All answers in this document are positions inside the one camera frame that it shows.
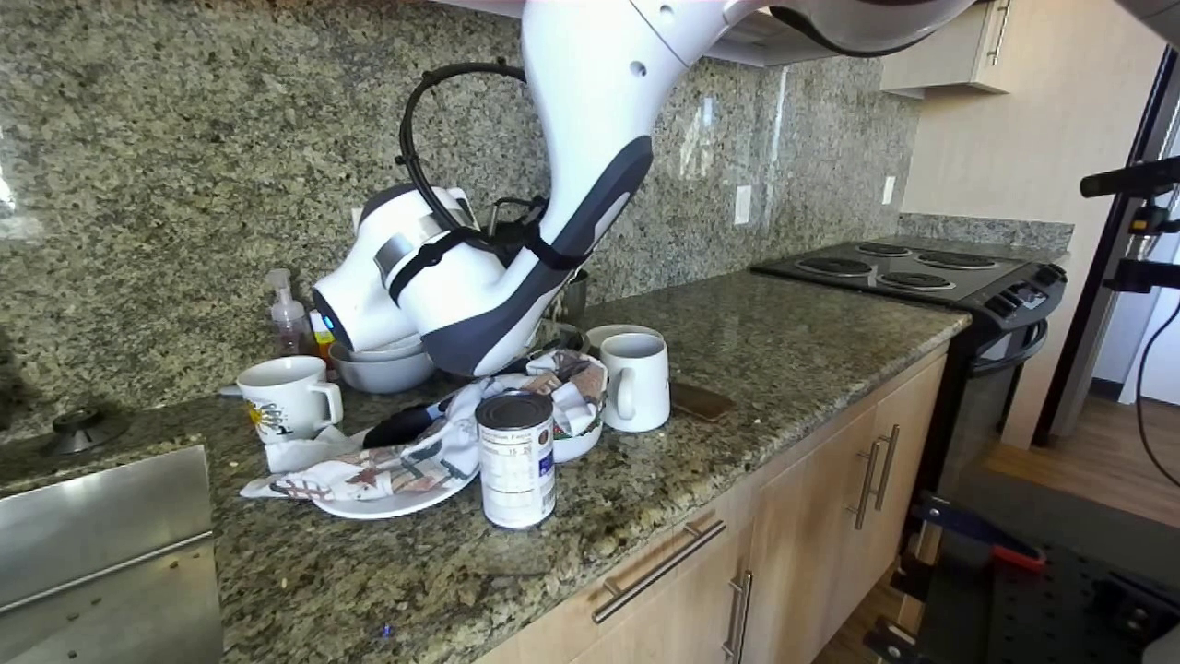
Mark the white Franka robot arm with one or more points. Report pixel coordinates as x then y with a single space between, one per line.
590 86

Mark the white ceramic bowl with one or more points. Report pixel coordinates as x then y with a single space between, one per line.
577 443
386 370

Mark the large white printed mug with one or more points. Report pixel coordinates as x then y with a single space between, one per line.
634 388

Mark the white labelled tin can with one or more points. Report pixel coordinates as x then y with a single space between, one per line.
516 465

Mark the black kitchen utensil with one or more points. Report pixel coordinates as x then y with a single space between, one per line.
402 425

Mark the white dinner plate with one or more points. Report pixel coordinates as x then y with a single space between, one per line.
393 500

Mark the patterned kitchen cloth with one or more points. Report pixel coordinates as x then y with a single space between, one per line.
369 475

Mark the light wood lower cabinets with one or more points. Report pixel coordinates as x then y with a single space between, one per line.
787 541

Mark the clear soap dispenser bottle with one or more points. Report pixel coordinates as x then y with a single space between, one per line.
284 316

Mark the small white mug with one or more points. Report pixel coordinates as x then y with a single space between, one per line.
284 397

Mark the black electric stove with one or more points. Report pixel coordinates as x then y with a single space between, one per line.
907 278

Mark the blue and red tool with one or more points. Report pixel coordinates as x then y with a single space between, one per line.
982 536

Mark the light wood corner cabinet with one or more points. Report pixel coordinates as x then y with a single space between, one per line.
947 50

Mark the steel kitchen sink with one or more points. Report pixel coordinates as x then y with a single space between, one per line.
106 556

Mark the white wall outlet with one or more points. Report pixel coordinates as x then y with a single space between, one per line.
890 189
743 204

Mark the black camera stand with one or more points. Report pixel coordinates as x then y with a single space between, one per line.
1137 235

